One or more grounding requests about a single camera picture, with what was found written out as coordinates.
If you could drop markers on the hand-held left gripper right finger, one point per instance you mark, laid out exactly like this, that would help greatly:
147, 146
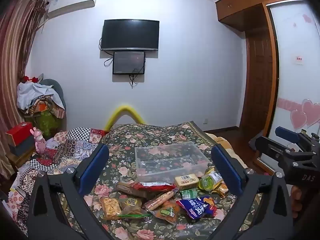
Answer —
225, 170

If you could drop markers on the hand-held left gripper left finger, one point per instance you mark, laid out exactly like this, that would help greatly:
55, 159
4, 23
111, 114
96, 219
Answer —
96, 163

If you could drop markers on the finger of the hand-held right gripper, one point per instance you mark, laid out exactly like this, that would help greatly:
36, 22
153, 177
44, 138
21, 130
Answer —
268, 146
287, 133

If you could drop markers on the white and yellow snack packet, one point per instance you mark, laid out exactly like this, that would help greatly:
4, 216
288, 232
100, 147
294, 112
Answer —
212, 172

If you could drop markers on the blue snack packet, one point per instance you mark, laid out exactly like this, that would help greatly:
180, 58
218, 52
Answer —
198, 207

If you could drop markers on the clear plastic storage box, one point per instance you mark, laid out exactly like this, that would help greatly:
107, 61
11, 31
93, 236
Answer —
172, 158

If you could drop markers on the clear fried snack packet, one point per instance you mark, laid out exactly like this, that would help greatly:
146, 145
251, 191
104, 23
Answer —
133, 213

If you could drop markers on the biscuit roll packet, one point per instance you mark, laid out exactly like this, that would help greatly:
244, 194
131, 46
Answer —
160, 200

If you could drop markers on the person's right hand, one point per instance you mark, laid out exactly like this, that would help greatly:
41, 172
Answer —
296, 202

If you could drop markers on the orange and yellow snack packet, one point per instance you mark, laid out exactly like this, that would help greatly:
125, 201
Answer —
221, 190

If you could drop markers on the green jelly cup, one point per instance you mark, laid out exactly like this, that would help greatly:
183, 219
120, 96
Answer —
206, 183

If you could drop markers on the yellow fleece blanket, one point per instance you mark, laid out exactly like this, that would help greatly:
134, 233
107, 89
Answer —
226, 142

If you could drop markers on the patchwork quilt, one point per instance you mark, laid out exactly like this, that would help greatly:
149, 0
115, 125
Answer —
62, 150

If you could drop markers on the yellow cake packet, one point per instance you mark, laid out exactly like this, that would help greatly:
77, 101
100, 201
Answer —
186, 182

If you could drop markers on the brown snack packet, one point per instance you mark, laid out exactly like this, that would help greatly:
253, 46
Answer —
126, 191

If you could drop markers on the floral blanket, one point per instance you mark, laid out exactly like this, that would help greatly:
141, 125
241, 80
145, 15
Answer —
130, 140

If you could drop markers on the small green snack packet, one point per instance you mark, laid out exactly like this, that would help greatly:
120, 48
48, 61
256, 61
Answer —
188, 194

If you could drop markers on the orange cracker packet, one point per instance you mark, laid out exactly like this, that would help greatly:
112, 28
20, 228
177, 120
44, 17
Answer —
110, 208

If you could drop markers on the sliding door with hearts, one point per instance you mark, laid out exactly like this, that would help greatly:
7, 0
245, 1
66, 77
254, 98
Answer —
295, 87

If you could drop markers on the clear packet with round label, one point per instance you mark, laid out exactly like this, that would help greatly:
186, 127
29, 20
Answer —
131, 202

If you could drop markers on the wooden door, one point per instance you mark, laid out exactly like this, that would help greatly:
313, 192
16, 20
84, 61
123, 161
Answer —
257, 85

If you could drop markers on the red snack packet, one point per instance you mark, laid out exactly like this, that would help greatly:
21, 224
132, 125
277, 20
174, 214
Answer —
152, 186

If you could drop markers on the pink toy rabbit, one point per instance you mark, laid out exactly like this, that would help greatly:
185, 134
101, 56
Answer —
38, 142

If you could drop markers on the green floral cloth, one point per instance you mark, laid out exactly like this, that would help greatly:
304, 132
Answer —
47, 123

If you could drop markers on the yellow foam tube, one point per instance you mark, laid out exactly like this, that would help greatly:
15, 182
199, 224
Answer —
125, 107

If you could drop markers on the orange packet with green label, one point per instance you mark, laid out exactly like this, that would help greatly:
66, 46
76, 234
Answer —
166, 212

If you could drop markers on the paper door sticker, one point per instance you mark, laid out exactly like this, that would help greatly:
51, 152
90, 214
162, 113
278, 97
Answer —
297, 60

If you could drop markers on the grey box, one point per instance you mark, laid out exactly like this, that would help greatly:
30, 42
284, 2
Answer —
22, 147

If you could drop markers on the grey chair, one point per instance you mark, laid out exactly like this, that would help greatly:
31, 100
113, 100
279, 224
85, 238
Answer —
58, 90

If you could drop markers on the red box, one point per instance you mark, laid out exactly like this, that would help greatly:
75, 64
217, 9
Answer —
18, 132

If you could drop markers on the pile of clothes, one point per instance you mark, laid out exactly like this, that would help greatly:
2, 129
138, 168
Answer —
35, 95

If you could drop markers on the red artificial flowers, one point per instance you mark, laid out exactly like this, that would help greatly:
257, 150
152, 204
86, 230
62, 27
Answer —
28, 79

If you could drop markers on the striped pink curtain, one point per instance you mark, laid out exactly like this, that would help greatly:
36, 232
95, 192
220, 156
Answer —
15, 55

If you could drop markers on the wooden overhead cabinet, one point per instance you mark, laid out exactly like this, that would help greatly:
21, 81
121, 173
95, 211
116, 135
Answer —
240, 5

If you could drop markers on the white air conditioner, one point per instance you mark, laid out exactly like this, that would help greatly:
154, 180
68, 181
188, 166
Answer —
72, 3

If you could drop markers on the wall outlet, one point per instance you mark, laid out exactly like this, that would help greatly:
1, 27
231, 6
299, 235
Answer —
205, 121

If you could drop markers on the small black wall monitor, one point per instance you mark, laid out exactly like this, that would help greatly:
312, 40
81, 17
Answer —
128, 62

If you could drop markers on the black wall television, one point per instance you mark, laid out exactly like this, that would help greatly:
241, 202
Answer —
130, 33

